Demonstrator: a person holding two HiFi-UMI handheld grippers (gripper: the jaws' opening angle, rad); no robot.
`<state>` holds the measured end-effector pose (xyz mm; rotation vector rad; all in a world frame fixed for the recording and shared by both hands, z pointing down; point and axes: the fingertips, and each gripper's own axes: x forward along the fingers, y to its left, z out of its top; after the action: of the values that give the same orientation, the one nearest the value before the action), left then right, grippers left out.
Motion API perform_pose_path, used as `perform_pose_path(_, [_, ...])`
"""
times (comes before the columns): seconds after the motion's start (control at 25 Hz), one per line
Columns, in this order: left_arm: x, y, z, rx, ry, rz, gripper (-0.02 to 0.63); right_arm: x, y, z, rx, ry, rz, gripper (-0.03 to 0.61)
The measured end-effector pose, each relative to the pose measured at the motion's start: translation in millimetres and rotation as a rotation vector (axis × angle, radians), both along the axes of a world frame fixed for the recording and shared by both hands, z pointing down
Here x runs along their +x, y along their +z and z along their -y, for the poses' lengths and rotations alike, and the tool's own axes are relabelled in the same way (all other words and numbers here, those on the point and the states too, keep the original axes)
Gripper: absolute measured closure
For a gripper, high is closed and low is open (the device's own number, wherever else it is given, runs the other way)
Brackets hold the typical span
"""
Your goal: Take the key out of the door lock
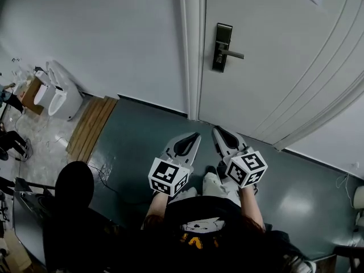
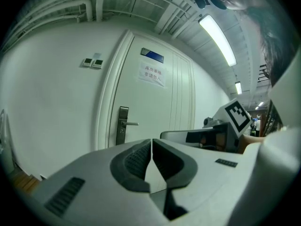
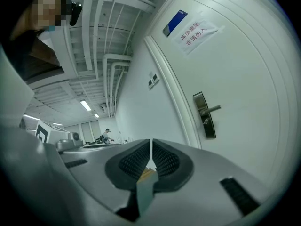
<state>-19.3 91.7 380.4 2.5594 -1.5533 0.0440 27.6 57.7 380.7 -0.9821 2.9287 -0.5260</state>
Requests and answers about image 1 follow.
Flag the black flat appliance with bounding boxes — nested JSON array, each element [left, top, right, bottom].
[[13, 176, 57, 224]]

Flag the person's left forearm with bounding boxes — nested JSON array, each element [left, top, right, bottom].
[[144, 191, 172, 229]]

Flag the person's black printed T-shirt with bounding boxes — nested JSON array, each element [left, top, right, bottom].
[[142, 195, 302, 273]]

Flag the brown cardboard box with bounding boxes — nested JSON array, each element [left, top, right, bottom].
[[21, 77, 46, 116]]

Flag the person's right forearm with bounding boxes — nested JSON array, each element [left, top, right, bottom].
[[238, 185, 267, 233]]

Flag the flat cardboard sheet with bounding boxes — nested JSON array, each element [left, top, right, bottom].
[[0, 229, 32, 273]]

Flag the large white toilet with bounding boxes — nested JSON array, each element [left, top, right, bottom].
[[45, 60, 85, 122]]

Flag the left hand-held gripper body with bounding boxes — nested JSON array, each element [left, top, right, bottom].
[[147, 151, 196, 197]]

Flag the white door frame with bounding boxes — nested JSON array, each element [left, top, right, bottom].
[[178, 0, 364, 152]]

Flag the white door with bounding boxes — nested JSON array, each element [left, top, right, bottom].
[[198, 0, 364, 147]]

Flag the dark metal door lock handle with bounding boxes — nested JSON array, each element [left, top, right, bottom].
[[212, 23, 245, 73]]

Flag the black floor cable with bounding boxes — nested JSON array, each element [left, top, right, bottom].
[[86, 163, 150, 204]]

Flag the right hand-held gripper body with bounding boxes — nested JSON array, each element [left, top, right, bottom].
[[218, 148, 268, 189]]

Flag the wooden furniture frame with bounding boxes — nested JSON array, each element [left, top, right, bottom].
[[334, 245, 364, 273]]

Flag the small white toilet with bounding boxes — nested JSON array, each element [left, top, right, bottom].
[[33, 71, 56, 108]]

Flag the person's light grey trousers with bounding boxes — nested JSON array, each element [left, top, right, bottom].
[[170, 171, 245, 207]]

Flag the white wall cable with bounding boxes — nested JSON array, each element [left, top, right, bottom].
[[335, 173, 351, 201]]

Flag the wooden floor strip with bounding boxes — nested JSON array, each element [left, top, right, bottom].
[[67, 95, 119, 164]]

